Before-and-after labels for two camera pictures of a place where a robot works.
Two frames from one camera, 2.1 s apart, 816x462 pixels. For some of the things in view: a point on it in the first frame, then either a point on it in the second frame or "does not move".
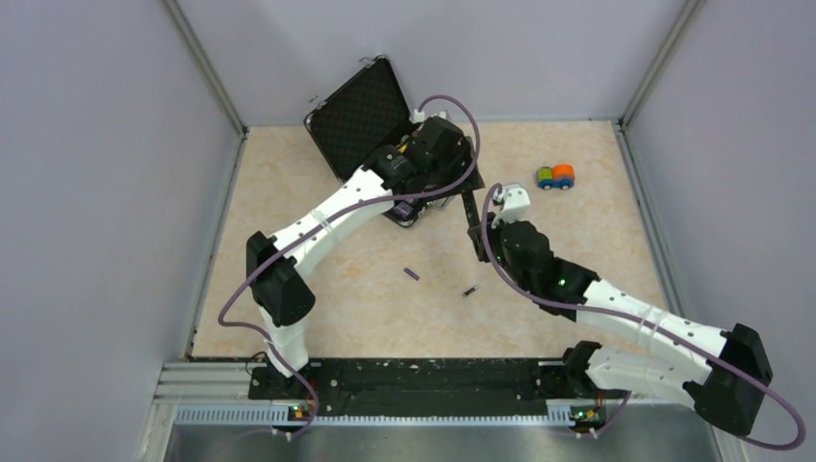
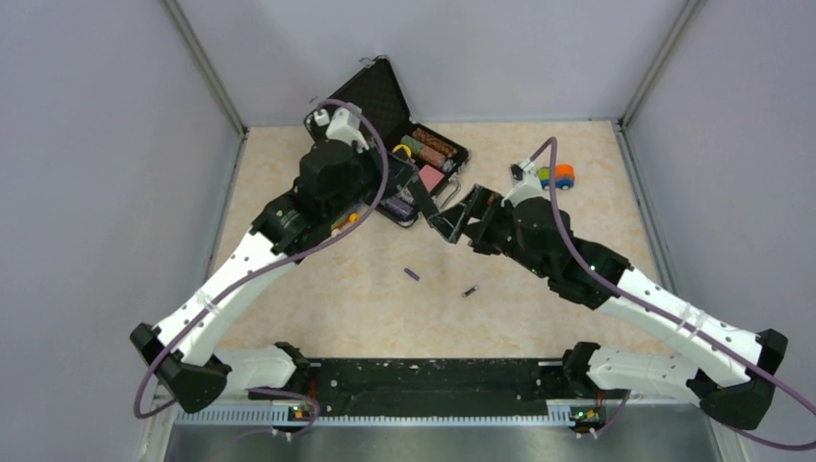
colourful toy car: (558, 176) does not move
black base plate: (420, 386) does not move
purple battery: (412, 273) does not move
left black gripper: (467, 150) -> (399, 173)
